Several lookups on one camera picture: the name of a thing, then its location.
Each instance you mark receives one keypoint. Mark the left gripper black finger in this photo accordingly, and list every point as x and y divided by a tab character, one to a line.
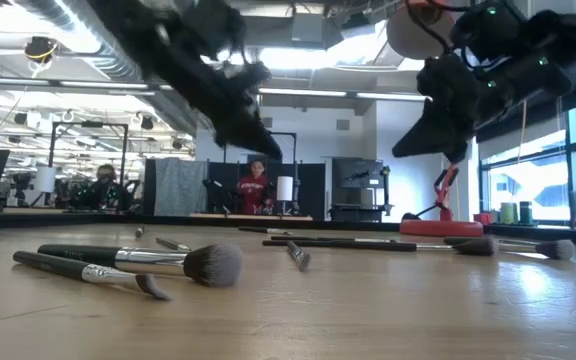
253	79
240	125

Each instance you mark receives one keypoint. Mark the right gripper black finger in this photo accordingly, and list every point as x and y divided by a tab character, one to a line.
438	137

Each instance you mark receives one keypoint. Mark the large fluffy powder brush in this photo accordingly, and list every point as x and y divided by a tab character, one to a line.
213	265

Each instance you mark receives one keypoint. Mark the wide black makeup brush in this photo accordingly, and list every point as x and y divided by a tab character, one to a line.
299	256

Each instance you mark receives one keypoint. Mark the angled black makeup brush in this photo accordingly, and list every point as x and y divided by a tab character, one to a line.
58	265

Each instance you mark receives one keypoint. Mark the long black fluffy makeup brush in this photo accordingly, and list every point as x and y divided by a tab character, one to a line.
343	245

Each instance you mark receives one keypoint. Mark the ceiling strip light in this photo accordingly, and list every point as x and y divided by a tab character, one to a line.
303	92
93	85

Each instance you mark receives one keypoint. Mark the person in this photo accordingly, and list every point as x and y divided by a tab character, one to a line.
104	192
253	192

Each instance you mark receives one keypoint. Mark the white cylinder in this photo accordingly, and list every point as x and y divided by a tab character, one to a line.
45	180
284	188

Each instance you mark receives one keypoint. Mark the grey curtain panel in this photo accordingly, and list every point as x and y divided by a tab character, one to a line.
180	187

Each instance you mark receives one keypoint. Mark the black equipment cart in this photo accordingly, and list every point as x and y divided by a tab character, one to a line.
358	175

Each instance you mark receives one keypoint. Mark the red desk lamp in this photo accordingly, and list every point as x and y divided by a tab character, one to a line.
440	228

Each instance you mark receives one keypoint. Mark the small red container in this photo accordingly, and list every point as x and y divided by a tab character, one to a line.
482	219

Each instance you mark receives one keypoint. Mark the black partition panel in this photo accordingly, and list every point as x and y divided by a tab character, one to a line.
310	190

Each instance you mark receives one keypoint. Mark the light green cup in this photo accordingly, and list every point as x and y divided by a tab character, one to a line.
508	213

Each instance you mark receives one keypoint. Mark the large window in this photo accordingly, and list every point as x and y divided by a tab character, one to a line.
533	185

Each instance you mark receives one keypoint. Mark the dark green cup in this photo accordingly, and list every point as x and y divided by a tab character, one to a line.
526	213

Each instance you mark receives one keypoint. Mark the silver ceiling duct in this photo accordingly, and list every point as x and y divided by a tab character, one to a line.
123	70

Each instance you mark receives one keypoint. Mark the black metal frame rig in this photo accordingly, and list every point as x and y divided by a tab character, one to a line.
88	124

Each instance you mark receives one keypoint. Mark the black ceiling camera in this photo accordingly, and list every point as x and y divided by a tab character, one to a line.
40	48

